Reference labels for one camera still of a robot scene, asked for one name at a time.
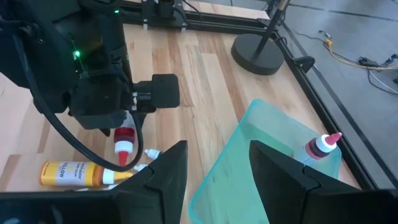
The red bottle pink cap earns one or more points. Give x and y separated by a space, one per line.
323 145

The white globe lamp black base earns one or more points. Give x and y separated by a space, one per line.
258 56

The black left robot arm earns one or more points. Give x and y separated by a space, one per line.
37 46

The black power adapter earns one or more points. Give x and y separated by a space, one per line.
367 61

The yellow food coloring bottle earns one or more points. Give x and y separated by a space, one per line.
71 174

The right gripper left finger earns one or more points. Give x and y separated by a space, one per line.
155 199

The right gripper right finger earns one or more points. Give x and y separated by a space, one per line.
295 202

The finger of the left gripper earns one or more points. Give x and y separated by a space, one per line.
106 132
140 118

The green translucent plastic tray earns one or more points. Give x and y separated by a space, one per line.
224 193

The black aluminium table frame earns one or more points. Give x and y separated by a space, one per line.
211 25

